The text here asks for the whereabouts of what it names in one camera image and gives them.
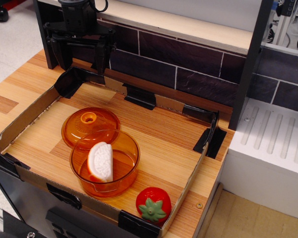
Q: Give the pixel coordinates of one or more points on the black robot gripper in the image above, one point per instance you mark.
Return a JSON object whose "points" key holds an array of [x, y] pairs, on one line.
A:
{"points": [[80, 27]]}

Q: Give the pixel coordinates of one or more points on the white and orange toy sushi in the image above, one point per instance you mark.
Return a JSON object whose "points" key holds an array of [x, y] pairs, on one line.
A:
{"points": [[100, 163]]}

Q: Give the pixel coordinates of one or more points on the orange transparent pot lid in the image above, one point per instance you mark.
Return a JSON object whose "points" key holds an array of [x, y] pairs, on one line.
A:
{"points": [[87, 121]]}

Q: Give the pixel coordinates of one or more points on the orange transparent pot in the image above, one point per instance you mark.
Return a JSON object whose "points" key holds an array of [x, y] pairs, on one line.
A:
{"points": [[126, 157]]}

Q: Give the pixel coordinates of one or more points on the cardboard fence with black tape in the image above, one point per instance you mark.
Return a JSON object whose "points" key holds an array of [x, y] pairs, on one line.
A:
{"points": [[181, 151]]}

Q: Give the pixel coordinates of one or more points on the black chair caster wheel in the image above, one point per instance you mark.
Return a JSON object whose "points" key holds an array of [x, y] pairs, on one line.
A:
{"points": [[3, 11]]}

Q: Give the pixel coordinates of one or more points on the dark brick backsplash panel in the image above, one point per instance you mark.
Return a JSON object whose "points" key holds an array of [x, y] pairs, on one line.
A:
{"points": [[202, 71]]}

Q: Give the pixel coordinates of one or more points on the red toy tomato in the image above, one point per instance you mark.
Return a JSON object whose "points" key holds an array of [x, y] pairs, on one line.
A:
{"points": [[154, 205]]}

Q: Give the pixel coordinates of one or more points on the white toy sink drainboard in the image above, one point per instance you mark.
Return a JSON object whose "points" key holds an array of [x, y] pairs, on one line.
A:
{"points": [[262, 160]]}

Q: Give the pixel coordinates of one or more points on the black vertical post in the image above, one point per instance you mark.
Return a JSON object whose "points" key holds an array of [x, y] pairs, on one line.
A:
{"points": [[253, 53]]}

